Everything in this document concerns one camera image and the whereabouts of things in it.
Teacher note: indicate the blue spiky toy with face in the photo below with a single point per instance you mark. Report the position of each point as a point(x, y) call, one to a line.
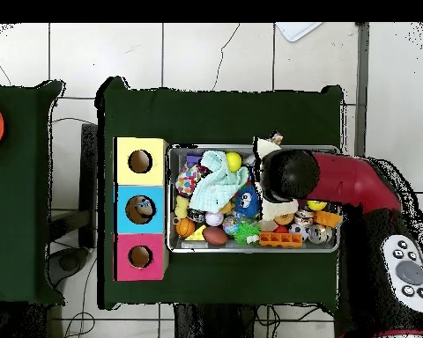
point(248, 207)

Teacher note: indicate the cream ribbed cloth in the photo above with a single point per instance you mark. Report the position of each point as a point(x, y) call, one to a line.
point(268, 148)

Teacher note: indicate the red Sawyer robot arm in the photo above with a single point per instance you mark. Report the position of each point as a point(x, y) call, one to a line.
point(349, 179)

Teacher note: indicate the shallow clear mesh bin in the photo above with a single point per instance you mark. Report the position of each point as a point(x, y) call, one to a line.
point(178, 157)

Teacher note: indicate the wooden box with three holes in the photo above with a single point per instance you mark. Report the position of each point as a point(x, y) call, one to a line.
point(155, 243)

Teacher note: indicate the mint ribbed cloth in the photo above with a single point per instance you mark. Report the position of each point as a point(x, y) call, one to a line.
point(211, 190)

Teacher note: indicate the plain yellow ball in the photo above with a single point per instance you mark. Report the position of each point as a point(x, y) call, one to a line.
point(233, 161)

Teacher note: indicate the small orange basketball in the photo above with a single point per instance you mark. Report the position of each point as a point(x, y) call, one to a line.
point(185, 228)

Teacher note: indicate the small brown football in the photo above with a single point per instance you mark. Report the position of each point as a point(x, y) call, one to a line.
point(215, 236)

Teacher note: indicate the green spiky ball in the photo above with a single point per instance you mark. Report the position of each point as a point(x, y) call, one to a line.
point(246, 233)

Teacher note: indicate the long orange block with holes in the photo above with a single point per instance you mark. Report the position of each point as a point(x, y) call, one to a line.
point(280, 240)

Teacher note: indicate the small soccer ball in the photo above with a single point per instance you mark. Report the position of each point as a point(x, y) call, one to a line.
point(298, 233)

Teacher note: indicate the orange plastic toy piece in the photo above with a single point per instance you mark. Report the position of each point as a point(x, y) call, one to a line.
point(328, 218)

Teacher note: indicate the black upright panel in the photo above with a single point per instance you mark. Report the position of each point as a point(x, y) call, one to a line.
point(89, 176)

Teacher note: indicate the white tray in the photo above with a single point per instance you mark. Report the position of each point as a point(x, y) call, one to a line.
point(296, 30)

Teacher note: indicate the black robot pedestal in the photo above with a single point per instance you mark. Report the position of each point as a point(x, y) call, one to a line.
point(215, 324)

